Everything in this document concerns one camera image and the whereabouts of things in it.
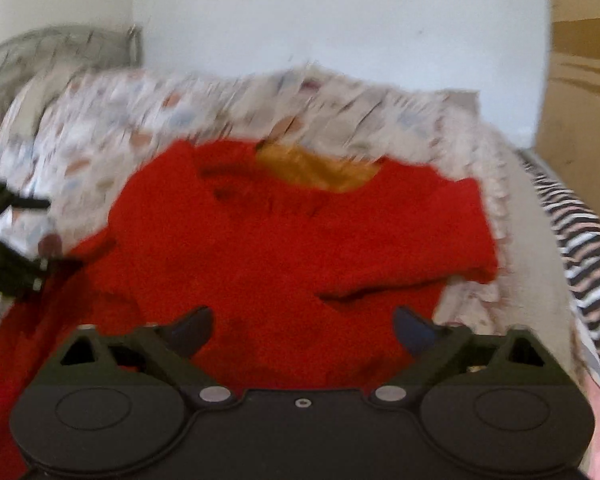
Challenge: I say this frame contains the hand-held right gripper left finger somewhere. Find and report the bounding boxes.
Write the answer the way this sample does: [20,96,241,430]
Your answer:
[55,306,231,407]

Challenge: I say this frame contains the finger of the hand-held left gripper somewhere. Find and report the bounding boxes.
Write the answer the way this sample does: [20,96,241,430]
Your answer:
[0,237,83,295]
[0,180,52,226]

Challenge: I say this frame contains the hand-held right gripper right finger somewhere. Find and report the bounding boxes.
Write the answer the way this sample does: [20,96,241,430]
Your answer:
[374,306,552,407]

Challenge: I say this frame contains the red knit sweater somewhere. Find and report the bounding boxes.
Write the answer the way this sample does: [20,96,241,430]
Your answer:
[0,139,501,461]

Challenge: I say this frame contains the floral printed quilt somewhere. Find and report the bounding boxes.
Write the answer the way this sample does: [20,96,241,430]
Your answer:
[0,62,511,331]

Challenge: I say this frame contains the beige swirl pattern blanket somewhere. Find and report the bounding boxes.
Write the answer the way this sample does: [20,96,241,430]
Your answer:
[430,90,581,376]

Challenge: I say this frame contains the metal bed headboard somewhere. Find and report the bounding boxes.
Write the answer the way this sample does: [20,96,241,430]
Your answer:
[0,25,146,151]

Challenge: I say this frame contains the zebra striped cloth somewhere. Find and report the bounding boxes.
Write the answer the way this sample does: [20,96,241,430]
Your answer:
[517,150,600,376]

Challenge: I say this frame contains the wooden wardrobe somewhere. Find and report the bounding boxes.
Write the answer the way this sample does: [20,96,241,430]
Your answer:
[535,0,600,241]

